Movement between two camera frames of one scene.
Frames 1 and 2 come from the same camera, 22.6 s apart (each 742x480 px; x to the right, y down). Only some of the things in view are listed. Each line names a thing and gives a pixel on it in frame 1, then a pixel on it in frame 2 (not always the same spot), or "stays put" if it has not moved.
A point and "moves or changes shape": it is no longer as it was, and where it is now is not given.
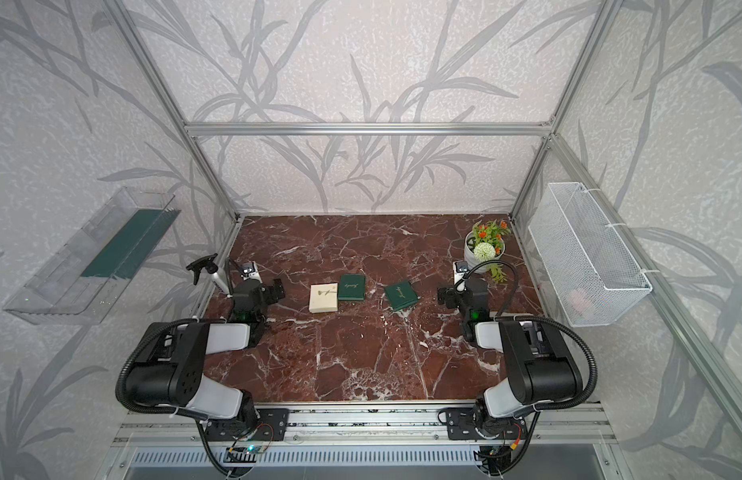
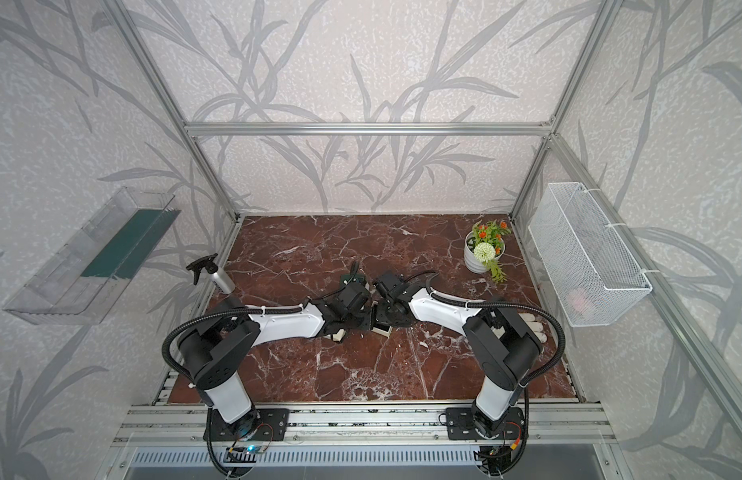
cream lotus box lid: [323, 297] moves or changes shape
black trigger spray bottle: [211, 266] stays put
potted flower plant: [486, 242] stays put
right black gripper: [451, 295] → [397, 325]
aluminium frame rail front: [172, 425] stays put
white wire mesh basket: [592, 271] stays put
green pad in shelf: [133, 247] stays put
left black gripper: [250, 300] → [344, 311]
